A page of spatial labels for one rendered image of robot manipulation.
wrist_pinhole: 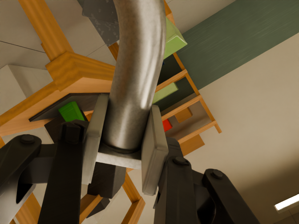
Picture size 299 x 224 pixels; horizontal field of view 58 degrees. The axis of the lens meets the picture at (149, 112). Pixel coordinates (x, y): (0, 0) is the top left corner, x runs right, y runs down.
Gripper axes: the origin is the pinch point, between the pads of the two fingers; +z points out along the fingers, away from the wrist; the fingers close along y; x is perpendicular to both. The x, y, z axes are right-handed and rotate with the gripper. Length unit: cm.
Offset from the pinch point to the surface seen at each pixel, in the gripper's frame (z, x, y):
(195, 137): 477, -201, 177
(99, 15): 5.5, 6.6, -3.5
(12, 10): 208, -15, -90
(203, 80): 555, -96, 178
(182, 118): 492, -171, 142
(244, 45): 558, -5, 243
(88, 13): 5.5, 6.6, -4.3
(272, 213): 441, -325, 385
